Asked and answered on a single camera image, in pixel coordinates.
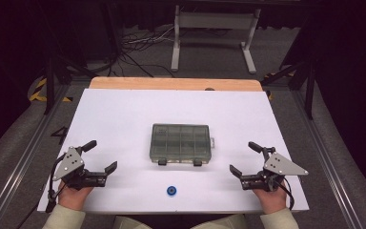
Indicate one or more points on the wooden table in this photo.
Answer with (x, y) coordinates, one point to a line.
(158, 83)

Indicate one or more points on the person's left hand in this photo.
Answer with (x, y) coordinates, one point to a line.
(73, 198)

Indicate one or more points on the clear plastic compartment box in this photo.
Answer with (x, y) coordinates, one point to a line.
(180, 143)

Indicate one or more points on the person's left leg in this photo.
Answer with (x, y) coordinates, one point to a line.
(130, 223)

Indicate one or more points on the aluminium floor rail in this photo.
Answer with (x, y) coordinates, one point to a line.
(327, 159)
(22, 159)

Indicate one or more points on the person's right leg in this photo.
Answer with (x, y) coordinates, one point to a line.
(222, 222)

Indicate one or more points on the yellow black floor tape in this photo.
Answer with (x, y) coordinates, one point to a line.
(38, 92)

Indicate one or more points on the white metal stand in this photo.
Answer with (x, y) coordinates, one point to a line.
(214, 20)

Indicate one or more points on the small blue wheel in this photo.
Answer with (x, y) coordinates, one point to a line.
(171, 191)

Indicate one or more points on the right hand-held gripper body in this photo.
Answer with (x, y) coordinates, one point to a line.
(281, 167)

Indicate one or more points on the person's right hand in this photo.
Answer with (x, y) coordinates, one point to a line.
(270, 200)

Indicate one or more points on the white board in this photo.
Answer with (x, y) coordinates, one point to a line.
(124, 111)

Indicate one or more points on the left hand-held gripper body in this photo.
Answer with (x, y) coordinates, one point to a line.
(68, 163)

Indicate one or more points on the black tripod stand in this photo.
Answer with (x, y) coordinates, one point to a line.
(309, 92)
(50, 82)

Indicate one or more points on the person's leg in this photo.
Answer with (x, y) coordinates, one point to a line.
(222, 222)
(130, 223)

